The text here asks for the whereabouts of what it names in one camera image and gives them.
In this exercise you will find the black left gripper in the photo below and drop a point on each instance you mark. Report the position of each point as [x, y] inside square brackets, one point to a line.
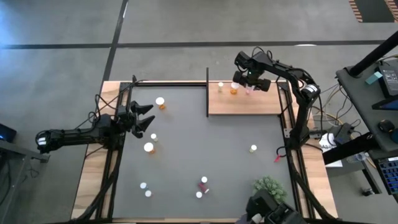
[127, 121]

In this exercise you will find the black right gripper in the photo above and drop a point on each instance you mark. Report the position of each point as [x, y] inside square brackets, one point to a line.
[252, 77]

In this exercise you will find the orange pill bottle white cap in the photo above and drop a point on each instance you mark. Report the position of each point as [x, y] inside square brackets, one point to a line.
[149, 147]
[160, 100]
[234, 86]

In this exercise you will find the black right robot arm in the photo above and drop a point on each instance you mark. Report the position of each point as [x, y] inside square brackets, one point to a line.
[301, 121]

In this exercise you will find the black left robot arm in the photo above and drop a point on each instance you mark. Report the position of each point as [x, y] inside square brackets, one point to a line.
[71, 137]

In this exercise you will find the wooden shelf board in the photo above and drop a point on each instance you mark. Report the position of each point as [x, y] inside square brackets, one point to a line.
[242, 105]

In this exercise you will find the grey table mat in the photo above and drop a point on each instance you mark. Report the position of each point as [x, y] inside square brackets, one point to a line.
[217, 161]

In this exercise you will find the white paper sheet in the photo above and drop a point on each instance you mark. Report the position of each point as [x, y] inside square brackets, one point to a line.
[327, 143]

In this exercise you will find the black power adapter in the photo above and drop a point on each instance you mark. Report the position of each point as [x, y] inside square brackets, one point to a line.
[342, 132]

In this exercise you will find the green artificial plant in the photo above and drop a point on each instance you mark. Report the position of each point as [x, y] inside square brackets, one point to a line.
[269, 185]

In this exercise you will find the grey side desk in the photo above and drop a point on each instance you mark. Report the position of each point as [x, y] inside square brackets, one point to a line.
[360, 102]

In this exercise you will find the black desk crossbar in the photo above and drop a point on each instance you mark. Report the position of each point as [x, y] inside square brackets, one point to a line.
[348, 151]

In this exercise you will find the teal small box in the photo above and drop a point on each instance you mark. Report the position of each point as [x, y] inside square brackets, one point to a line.
[373, 77]

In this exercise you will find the grey metal stand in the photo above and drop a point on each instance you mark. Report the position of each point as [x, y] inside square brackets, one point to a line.
[21, 151]

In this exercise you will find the black pole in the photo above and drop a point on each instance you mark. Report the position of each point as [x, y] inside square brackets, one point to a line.
[373, 54]

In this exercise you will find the clear plastic bottle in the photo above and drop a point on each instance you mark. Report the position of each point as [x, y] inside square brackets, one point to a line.
[357, 157]

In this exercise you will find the dark monitor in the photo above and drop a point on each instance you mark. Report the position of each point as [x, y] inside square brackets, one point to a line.
[6, 132]

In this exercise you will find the dark tablet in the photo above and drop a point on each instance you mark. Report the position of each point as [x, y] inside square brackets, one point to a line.
[388, 105]

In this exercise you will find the black device with label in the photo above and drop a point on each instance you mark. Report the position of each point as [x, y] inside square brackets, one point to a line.
[391, 79]

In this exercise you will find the black computer mouse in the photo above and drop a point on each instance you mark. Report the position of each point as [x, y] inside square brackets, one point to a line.
[385, 126]

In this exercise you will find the dark floor mat striped edges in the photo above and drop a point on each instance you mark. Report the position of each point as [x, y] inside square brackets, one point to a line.
[374, 11]

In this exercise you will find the blue round object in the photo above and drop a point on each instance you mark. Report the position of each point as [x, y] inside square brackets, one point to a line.
[395, 135]

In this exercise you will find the black keyboard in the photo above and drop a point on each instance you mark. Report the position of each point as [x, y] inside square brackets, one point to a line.
[389, 175]

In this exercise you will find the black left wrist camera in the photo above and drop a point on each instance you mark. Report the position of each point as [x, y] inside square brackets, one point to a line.
[121, 110]

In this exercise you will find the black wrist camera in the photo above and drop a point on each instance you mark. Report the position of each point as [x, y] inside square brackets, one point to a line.
[242, 59]
[121, 110]

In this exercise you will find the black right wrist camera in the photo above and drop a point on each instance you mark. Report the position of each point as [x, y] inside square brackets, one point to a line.
[242, 59]

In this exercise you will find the black aluminium table frame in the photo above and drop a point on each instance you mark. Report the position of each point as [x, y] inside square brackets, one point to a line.
[168, 84]

